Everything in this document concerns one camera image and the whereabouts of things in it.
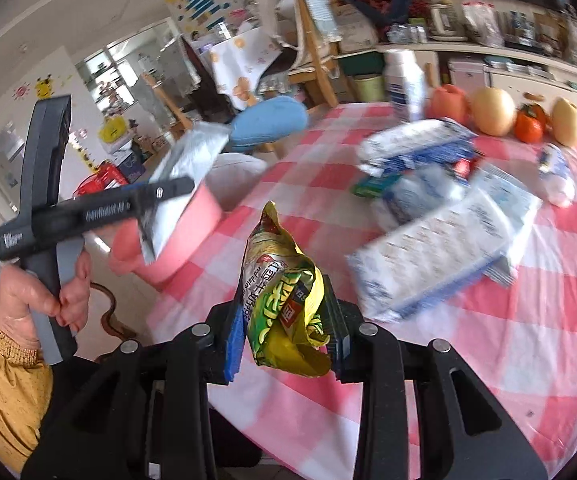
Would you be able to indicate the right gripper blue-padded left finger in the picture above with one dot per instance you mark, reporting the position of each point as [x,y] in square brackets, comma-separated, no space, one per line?
[234,335]

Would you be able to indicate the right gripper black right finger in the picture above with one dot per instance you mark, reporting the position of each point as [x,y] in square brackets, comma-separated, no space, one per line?
[335,326]

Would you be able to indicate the yellow green snack bag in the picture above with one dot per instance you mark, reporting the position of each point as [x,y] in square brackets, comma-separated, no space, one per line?
[282,291]

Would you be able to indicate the white blue milk carton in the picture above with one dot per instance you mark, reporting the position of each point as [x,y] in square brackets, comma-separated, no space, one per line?
[429,259]

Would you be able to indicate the pink plastic bin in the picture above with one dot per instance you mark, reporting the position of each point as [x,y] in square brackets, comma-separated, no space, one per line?
[198,220]

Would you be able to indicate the blue cow snack bag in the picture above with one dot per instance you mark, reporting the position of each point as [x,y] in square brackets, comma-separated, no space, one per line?
[400,198]

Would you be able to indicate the small white yogurt bottle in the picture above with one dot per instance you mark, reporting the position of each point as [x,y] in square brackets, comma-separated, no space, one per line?
[556,177]

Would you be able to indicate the silver foil wrapper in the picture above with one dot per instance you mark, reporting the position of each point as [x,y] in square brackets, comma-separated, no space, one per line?
[175,181]

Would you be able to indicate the red foil candy wrapper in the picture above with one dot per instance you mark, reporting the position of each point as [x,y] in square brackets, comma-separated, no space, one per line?
[462,168]

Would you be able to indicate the grey wet wipes pack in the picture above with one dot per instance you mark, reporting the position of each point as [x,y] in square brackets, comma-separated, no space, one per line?
[520,206]

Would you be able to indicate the yellow left sleeve forearm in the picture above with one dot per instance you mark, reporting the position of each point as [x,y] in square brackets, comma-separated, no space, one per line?
[26,384]

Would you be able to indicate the person's left hand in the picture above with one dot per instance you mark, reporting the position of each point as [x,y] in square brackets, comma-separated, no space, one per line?
[21,295]

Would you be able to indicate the white floor cushion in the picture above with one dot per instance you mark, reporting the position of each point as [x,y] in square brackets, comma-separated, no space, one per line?
[233,177]

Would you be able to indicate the dark wooden dining chair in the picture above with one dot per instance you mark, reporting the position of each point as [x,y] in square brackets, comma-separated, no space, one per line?
[212,105]

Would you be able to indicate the blue stool cushion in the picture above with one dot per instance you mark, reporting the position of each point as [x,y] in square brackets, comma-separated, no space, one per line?
[267,122]

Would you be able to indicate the green waste bin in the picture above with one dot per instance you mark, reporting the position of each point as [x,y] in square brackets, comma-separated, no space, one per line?
[370,88]

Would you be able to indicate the red apple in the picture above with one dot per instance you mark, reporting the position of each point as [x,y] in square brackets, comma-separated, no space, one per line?
[449,101]

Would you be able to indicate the white medicine bottle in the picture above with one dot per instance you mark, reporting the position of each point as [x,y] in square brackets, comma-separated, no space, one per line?
[405,84]

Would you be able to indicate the large yellow pear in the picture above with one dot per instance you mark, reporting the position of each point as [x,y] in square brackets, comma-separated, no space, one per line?
[493,111]

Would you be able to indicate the front tangerine with leaf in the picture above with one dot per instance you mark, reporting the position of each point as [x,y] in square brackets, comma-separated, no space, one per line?
[527,128]

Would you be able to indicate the pink storage box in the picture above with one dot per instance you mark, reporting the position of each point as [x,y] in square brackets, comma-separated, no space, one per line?
[468,75]

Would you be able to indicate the wooden chair with towel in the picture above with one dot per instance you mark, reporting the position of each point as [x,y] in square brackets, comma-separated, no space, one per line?
[307,28]

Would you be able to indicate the rear tangerine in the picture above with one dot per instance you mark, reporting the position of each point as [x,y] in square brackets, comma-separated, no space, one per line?
[539,113]

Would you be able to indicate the right yellow pear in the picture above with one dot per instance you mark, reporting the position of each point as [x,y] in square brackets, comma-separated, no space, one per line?
[564,122]

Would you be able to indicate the white tv cabinet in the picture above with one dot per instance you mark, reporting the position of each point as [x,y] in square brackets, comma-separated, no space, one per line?
[527,77]

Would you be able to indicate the white electric kettle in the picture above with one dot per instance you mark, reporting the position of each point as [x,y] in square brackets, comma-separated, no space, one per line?
[445,25]

